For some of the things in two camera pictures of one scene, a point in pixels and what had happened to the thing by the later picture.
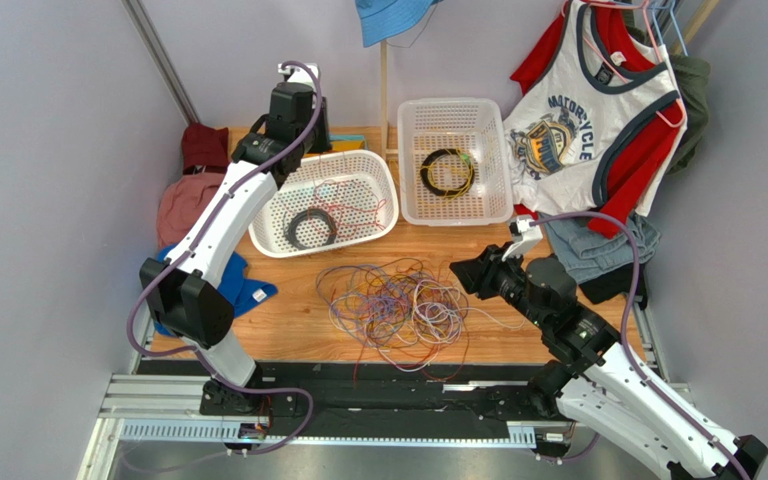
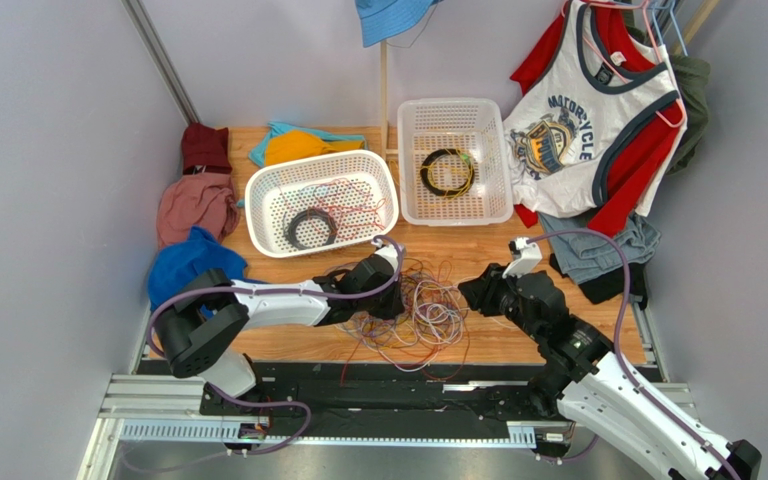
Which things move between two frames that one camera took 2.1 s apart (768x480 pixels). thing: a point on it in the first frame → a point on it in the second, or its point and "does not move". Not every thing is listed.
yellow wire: (447, 175) does not move
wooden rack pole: (696, 25) does not move
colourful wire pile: (409, 316) does not move
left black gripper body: (317, 139) → (381, 305)
